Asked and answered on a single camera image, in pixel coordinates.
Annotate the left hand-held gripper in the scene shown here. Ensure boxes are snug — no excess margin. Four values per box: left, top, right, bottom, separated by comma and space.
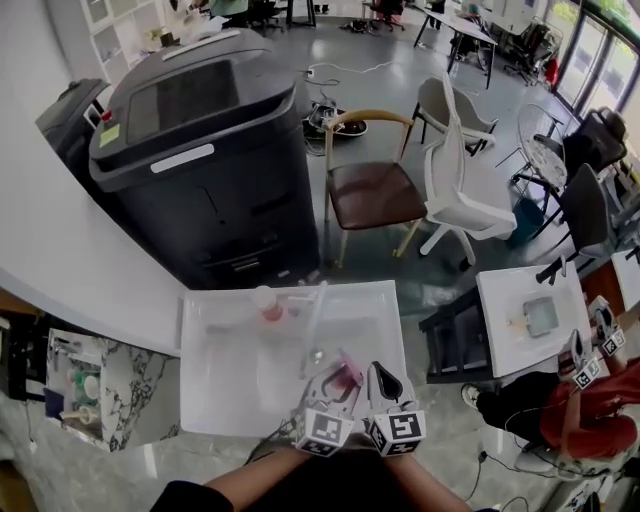
295, 367, 364, 457

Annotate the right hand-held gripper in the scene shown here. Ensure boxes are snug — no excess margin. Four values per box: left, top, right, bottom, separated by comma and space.
363, 360, 427, 457

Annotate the pink translucent plastic container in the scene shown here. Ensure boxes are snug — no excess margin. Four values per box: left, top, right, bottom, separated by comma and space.
333, 348, 365, 399

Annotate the person's left forearm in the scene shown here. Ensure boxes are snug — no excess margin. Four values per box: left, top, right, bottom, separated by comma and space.
202, 446, 321, 512

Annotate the person's right forearm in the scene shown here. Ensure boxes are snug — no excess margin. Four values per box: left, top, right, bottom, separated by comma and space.
382, 452, 474, 512

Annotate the red bottle with white cap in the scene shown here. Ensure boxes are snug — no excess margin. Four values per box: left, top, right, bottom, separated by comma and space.
252, 285, 286, 329

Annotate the white faucet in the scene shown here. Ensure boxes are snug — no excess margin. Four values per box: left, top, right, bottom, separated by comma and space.
287, 279, 331, 371

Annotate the person's black clothing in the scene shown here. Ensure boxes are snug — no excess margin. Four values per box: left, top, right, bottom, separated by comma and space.
149, 447, 501, 512

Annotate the white sink table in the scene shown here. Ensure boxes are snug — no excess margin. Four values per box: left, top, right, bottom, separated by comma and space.
178, 279, 407, 441

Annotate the small white table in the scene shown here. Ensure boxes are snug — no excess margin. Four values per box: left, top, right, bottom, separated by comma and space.
418, 264, 609, 385

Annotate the wooden chair with brown seat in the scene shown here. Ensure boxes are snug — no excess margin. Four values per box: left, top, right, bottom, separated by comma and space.
322, 109, 430, 269

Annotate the black faucet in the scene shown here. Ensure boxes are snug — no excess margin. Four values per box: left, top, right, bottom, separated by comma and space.
535, 254, 569, 286

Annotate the white office chair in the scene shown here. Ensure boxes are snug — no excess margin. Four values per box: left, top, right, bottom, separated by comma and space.
418, 72, 517, 274

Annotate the teal bin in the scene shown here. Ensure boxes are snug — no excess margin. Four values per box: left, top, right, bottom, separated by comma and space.
507, 197, 545, 246

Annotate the large dark printer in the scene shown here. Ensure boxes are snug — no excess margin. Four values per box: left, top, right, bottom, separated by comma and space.
88, 28, 321, 290
35, 78, 112, 166

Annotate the beige cup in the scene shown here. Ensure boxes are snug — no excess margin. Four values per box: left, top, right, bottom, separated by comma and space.
62, 405, 99, 426

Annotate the black round base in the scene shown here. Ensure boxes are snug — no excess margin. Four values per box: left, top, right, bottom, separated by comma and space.
309, 99, 369, 139

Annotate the dark grey chair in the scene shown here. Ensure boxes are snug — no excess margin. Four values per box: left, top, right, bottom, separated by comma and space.
534, 163, 614, 286

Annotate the purple cloth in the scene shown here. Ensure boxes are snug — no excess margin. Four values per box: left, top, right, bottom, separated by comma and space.
43, 387, 66, 421

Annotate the beige shell chair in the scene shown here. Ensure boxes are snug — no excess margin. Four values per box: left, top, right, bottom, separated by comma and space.
413, 77, 500, 156

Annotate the black crate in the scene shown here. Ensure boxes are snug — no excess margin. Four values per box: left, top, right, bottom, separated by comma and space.
7, 312, 51, 401

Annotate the black office chair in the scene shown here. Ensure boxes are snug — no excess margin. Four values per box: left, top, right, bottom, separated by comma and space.
562, 106, 629, 176

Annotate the wooden cabinet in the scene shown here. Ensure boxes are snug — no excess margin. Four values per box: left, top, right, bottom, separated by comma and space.
0, 287, 41, 321

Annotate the white office table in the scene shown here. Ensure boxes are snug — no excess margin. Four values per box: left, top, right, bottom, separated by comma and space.
422, 4, 499, 91

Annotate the red office chair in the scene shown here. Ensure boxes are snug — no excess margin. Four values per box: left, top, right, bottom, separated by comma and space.
369, 0, 406, 31

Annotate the white shelf unit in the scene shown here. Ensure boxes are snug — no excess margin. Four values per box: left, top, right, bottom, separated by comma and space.
82, 0, 166, 86

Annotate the black floor cable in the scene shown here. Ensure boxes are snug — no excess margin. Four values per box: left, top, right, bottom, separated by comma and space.
462, 447, 546, 504

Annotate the metal wire chair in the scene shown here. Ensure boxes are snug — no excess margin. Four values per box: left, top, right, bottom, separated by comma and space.
494, 103, 569, 191

